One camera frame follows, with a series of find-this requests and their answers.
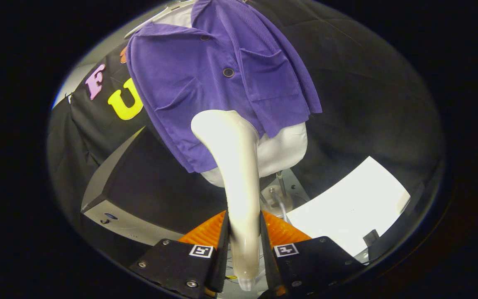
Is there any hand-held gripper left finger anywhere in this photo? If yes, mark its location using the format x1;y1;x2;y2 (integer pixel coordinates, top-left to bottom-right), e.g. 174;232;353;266
129;211;230;299

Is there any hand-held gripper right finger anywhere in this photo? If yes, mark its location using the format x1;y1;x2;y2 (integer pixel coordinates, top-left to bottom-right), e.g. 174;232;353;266
260;211;366;298

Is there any white garment steamer head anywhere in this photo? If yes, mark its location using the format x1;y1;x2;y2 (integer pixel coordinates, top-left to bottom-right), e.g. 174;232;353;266
191;110;261;279

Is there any purple corduroy jacket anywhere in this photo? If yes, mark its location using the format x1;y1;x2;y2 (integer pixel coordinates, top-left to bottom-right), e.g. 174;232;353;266
126;0;322;174

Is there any white clothes hanger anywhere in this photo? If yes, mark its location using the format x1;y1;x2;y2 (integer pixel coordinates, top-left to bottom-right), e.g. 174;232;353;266
125;0;198;39

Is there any metal mannequin stand base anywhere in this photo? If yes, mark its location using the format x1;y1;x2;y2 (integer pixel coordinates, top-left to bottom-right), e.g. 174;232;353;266
261;170;311;216

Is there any grey cabinet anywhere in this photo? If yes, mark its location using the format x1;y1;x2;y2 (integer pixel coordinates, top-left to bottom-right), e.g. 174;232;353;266
81;127;228;246

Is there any white flat board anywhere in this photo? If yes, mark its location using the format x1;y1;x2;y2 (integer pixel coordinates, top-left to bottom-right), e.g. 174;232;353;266
287;157;410;257

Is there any small black block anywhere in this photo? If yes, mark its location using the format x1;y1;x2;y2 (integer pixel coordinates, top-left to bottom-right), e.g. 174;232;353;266
363;229;381;248

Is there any white mannequin torso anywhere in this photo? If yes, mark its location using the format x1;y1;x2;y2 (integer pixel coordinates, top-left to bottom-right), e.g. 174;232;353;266
162;4;308;187

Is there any black backdrop cloth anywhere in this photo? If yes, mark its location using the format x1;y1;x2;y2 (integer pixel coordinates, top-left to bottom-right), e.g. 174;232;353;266
47;0;445;266

